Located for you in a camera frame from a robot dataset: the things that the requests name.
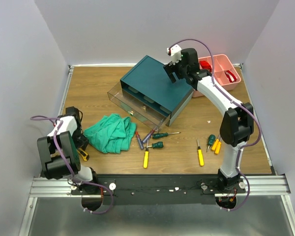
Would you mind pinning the teal drawer cabinet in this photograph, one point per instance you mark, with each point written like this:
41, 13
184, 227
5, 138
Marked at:
149, 85

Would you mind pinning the pink divided organizer tray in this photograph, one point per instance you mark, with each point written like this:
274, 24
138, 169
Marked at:
221, 64

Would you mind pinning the orange screwdriver long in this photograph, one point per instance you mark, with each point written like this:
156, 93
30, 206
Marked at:
214, 146

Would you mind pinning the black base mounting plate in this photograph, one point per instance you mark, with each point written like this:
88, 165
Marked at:
160, 189

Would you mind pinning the clear drawer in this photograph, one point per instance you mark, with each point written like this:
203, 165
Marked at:
138, 106

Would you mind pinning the green cloth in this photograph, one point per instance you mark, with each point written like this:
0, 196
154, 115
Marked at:
112, 134

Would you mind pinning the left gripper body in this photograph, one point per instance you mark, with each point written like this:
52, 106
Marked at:
78, 138

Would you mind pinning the green small screwdriver right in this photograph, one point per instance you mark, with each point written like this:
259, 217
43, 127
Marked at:
210, 141

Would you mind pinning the red white item in tray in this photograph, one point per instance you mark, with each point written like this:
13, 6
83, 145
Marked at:
231, 76

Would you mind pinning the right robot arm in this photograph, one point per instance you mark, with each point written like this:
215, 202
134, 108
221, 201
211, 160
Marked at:
237, 123

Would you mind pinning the yellow utility knife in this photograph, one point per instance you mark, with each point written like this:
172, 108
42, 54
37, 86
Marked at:
83, 154

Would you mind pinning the yellow screwdriver left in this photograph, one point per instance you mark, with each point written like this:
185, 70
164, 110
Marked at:
145, 163

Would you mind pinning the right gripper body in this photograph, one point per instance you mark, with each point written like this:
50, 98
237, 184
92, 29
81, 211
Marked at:
170, 69

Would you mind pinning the yellow screwdriver middle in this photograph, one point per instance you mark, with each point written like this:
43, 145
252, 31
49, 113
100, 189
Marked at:
200, 154

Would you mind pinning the green stubby screwdriver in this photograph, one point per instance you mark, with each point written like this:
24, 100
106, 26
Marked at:
157, 145

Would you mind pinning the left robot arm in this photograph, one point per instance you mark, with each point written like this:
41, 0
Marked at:
61, 149

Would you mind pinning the aluminium rail frame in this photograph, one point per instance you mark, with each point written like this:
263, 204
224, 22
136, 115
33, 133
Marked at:
256, 186

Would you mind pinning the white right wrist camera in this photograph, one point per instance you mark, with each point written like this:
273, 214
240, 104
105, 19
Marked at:
175, 53

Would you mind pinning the orange screwdriver short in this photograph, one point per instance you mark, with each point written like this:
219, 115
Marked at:
218, 147

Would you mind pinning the green long screwdriver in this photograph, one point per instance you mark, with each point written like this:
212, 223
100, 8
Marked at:
162, 135

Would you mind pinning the yellow screwdriver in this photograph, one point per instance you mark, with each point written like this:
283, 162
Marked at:
200, 154
145, 163

